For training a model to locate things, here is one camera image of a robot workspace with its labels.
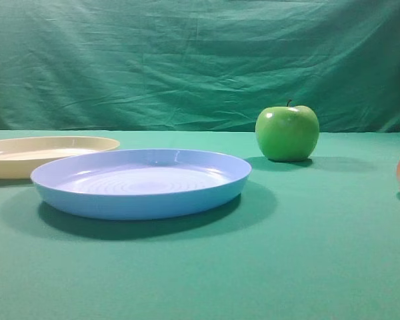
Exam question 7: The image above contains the green table cloth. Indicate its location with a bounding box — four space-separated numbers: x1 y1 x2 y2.
0 131 400 319

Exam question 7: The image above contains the green apple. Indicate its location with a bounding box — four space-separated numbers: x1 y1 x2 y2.
255 103 319 162

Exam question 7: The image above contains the green backdrop cloth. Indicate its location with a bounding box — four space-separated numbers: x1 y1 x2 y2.
0 1 400 132

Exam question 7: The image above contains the blue plastic plate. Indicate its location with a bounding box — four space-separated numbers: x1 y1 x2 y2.
31 149 252 221

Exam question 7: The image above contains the yellow plastic plate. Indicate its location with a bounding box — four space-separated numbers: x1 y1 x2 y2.
0 136 120 179

